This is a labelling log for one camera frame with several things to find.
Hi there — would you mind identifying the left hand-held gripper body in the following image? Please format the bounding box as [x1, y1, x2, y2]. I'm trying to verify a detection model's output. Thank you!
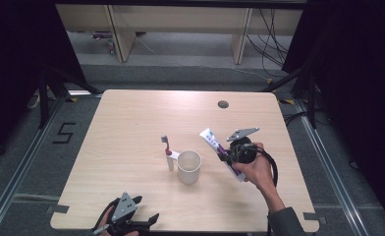
[107, 191, 141, 235]

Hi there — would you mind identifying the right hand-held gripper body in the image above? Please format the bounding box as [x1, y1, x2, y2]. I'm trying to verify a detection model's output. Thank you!
[226, 127, 260, 165]

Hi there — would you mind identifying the purple white toothpaste tube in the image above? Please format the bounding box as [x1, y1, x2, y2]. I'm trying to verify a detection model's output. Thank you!
[198, 127, 248, 183]

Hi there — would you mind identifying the white cup with handle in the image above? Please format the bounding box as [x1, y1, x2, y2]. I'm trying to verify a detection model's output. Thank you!
[165, 149, 202, 185]

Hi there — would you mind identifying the pink grey toothbrush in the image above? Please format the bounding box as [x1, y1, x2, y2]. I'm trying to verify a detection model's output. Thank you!
[160, 135, 173, 156]

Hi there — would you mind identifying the person's left hand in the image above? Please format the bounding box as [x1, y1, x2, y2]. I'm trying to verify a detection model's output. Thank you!
[96, 206, 139, 236]

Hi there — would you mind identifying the person's right hand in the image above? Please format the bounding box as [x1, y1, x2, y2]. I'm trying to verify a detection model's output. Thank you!
[233, 142, 276, 192]

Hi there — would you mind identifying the black metal stand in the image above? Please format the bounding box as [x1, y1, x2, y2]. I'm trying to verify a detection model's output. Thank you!
[36, 64, 104, 130]
[260, 64, 318, 130]

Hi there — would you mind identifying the dark curtain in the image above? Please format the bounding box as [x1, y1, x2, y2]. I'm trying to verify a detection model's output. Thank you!
[0, 0, 86, 165]
[282, 0, 385, 227]

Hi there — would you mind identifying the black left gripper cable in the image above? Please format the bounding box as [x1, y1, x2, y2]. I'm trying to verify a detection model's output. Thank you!
[91, 197, 120, 235]

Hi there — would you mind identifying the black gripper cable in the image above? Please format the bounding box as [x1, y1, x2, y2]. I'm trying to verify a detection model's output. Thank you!
[233, 143, 279, 189]
[91, 197, 120, 235]

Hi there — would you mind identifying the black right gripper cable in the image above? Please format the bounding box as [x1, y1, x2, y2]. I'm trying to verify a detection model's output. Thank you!
[233, 143, 279, 189]

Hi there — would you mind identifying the aluminium floor rail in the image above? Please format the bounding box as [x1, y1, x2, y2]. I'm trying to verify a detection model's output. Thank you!
[0, 95, 68, 234]
[293, 98, 373, 236]

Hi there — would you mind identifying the bundle of black hanging cables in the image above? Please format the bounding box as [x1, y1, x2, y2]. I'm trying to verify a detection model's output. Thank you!
[245, 8, 292, 79]

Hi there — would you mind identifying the light wooden desk frame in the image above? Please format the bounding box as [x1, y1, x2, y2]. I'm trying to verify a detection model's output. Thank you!
[55, 3, 304, 65]

